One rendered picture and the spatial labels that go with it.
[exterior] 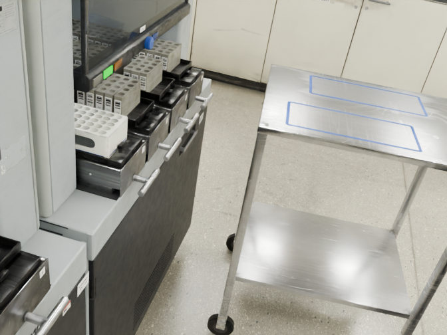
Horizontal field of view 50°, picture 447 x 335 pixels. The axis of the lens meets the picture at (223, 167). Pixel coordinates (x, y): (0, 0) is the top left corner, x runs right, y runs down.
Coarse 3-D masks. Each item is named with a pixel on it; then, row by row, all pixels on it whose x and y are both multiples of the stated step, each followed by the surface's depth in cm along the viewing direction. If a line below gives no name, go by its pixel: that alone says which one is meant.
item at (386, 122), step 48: (288, 96) 137; (336, 96) 142; (384, 96) 147; (432, 96) 153; (336, 144) 119; (384, 144) 121; (432, 144) 125; (240, 240) 140; (288, 240) 168; (336, 240) 172; (384, 240) 176; (288, 288) 149; (336, 288) 152; (384, 288) 155; (432, 288) 138
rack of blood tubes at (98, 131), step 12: (84, 108) 105; (96, 108) 105; (84, 120) 100; (96, 120) 102; (108, 120) 102; (120, 120) 102; (84, 132) 97; (96, 132) 97; (108, 132) 98; (120, 132) 102; (84, 144) 103; (96, 144) 98; (108, 144) 97; (108, 156) 99
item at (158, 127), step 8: (152, 112) 118; (160, 112) 118; (144, 120) 114; (152, 120) 114; (160, 120) 117; (168, 120) 122; (128, 128) 112; (136, 128) 111; (144, 128) 111; (152, 128) 113; (160, 128) 117; (144, 136) 110; (152, 136) 112; (160, 136) 119; (152, 144) 114; (160, 144) 118; (176, 144) 119; (152, 152) 115; (168, 152) 115
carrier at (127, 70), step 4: (140, 56) 130; (144, 56) 130; (136, 60) 128; (140, 60) 127; (128, 64) 124; (132, 64) 124; (136, 64) 125; (124, 68) 121; (128, 68) 122; (132, 68) 122; (124, 72) 122; (128, 72) 122
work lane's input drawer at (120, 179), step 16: (128, 144) 104; (144, 144) 108; (80, 160) 99; (96, 160) 99; (112, 160) 98; (128, 160) 101; (144, 160) 111; (80, 176) 101; (96, 176) 100; (112, 176) 99; (128, 176) 103; (144, 192) 102
